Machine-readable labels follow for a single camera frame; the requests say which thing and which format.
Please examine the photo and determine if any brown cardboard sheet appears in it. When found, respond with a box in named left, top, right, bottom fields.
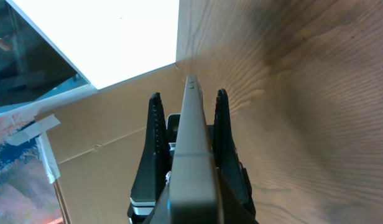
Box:
left=47, top=65, right=185, bottom=223

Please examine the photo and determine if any colourful painted poster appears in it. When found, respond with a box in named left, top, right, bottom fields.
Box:
left=0, top=113, right=65, bottom=223

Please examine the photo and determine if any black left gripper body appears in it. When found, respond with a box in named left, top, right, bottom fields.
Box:
left=127, top=113, right=256, bottom=223

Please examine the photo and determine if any dark window pane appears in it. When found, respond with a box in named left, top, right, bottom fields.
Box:
left=0, top=0, right=87, bottom=107

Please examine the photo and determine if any rose gold Galaxy smartphone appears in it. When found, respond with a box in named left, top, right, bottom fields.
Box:
left=167, top=75, right=223, bottom=223

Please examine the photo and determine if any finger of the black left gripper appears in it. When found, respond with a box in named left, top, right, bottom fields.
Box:
left=130, top=92, right=172, bottom=206
left=213, top=89, right=249, bottom=204

